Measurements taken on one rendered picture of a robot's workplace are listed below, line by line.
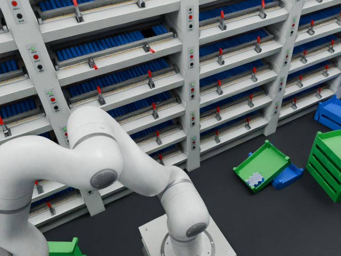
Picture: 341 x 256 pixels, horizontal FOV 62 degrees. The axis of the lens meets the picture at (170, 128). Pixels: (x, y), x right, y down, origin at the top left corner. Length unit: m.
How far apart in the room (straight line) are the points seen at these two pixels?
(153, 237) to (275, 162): 1.03
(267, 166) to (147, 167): 1.35
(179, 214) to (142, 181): 0.18
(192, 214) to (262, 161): 1.23
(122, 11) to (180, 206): 0.83
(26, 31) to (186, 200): 0.84
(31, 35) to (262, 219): 1.50
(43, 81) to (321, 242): 1.60
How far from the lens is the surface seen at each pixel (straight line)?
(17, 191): 0.67
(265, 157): 2.02
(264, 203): 1.90
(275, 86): 2.07
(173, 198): 0.87
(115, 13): 1.29
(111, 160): 0.56
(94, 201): 1.82
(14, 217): 0.74
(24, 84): 1.33
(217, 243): 1.26
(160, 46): 1.42
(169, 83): 1.51
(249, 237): 1.75
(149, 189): 0.75
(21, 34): 1.23
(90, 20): 1.26
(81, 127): 0.63
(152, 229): 1.31
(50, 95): 1.33
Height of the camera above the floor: 1.51
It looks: 39 degrees down
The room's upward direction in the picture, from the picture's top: 5 degrees counter-clockwise
